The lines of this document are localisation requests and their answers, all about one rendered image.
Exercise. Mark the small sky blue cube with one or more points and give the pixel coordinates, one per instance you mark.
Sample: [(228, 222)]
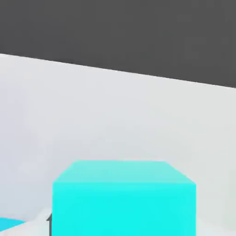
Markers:
[(9, 223)]

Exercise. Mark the small cyan cube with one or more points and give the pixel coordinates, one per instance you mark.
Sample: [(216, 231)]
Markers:
[(123, 202)]

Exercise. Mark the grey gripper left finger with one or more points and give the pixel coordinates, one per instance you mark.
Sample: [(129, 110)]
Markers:
[(38, 227)]

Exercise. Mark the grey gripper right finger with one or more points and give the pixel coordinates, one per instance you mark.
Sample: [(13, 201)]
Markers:
[(208, 230)]

